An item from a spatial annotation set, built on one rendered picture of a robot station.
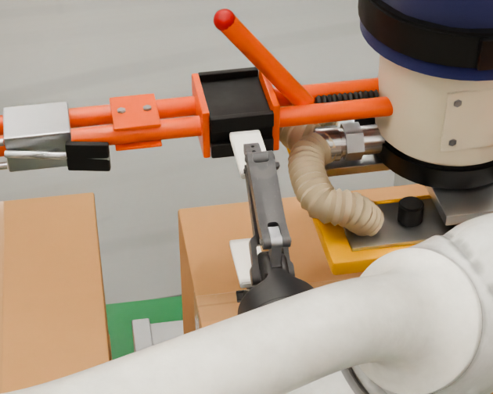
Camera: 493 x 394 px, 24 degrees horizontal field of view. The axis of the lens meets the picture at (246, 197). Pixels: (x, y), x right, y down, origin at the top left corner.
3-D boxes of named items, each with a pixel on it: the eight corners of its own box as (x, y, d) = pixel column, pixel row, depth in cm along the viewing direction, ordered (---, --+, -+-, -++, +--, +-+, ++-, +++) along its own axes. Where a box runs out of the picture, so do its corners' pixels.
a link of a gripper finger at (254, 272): (250, 286, 103) (253, 284, 102) (235, 166, 105) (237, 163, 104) (293, 281, 104) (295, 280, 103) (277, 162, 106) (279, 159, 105)
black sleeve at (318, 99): (374, 99, 129) (375, 86, 128) (378, 108, 127) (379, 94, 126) (314, 105, 128) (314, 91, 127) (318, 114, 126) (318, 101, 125)
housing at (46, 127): (71, 132, 127) (67, 98, 124) (74, 168, 122) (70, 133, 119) (7, 138, 126) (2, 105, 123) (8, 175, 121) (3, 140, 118)
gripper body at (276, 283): (244, 304, 96) (226, 235, 103) (243, 375, 101) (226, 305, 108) (331, 295, 97) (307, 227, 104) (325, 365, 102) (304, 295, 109)
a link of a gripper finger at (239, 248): (270, 280, 114) (270, 285, 115) (257, 236, 120) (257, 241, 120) (240, 283, 114) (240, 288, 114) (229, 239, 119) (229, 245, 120)
